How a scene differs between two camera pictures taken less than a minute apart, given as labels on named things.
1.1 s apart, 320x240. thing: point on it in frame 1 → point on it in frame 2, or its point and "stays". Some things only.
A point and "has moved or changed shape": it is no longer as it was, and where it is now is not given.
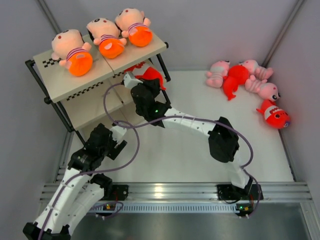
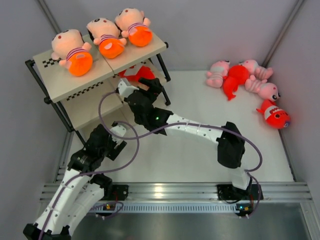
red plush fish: (237, 75) stays
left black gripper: (117, 148) stays
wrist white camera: (118, 132) stays
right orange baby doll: (141, 36) stays
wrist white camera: (130, 83) → (125, 89)
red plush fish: (151, 73) has moved or changed shape
